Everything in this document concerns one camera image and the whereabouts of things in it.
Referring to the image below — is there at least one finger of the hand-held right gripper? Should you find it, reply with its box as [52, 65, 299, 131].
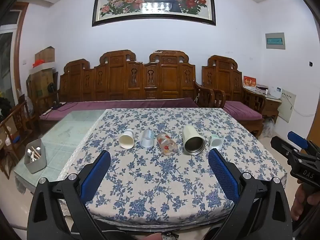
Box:
[287, 131, 320, 155]
[271, 135, 301, 160]

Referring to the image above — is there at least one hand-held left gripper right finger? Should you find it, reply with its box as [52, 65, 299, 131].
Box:
[208, 148, 292, 240]

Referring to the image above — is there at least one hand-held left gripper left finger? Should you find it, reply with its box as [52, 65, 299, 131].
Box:
[27, 150, 112, 240]

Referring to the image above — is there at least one small pale green cup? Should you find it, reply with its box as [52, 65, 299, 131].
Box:
[208, 134, 223, 151]

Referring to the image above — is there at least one white paper cup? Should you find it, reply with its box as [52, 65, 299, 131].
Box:
[118, 129, 136, 149]

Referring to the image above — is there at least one cream steel tumbler cup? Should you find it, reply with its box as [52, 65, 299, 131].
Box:
[182, 125, 206, 156]

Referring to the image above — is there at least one clear glass cup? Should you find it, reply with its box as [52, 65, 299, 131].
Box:
[140, 129, 154, 149]

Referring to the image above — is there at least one red flower print glass cup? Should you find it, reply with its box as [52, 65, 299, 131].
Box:
[156, 132, 178, 156]

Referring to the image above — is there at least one person's right hand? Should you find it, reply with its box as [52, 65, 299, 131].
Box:
[290, 184, 320, 222]

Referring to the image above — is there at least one clear plastic bag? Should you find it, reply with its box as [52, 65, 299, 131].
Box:
[262, 117, 276, 137]

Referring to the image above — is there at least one wooden side table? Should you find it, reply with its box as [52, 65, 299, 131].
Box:
[262, 94, 282, 125]

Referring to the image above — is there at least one white desktop device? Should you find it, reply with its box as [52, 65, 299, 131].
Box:
[266, 86, 283, 98]

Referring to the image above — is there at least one short purple seat cushion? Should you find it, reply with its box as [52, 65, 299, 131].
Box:
[223, 101, 263, 121]

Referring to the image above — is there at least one blue floral tablecloth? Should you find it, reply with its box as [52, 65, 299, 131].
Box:
[57, 108, 288, 229]

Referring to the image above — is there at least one grey utensil holder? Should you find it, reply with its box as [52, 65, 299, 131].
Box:
[24, 138, 46, 174]

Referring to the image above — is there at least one long purple seat cushion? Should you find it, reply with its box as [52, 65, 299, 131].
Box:
[39, 97, 199, 122]

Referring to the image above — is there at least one red gift box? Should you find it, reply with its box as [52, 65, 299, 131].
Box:
[243, 75, 258, 92]

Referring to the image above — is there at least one carved wooden armchair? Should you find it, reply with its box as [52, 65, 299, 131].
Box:
[194, 55, 267, 138]

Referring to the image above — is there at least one wooden lattice chair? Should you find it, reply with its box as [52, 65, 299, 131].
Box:
[0, 99, 33, 179]

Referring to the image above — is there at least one black standing fan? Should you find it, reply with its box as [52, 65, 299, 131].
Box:
[47, 82, 62, 110]

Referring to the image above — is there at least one carved wooden sofa bench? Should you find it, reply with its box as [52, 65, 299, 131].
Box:
[35, 50, 200, 130]

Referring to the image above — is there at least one large cardboard box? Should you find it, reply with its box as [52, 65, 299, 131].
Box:
[26, 67, 59, 101]

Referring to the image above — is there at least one small cardboard box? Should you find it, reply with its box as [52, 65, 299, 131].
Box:
[34, 46, 56, 64]

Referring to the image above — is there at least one framed peacock painting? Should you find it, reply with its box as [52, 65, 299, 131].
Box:
[92, 0, 216, 27]

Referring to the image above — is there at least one white wall cover panel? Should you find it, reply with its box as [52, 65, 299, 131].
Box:
[277, 88, 297, 123]

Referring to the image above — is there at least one wall electrical panel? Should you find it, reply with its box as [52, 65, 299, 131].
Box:
[265, 32, 286, 50]

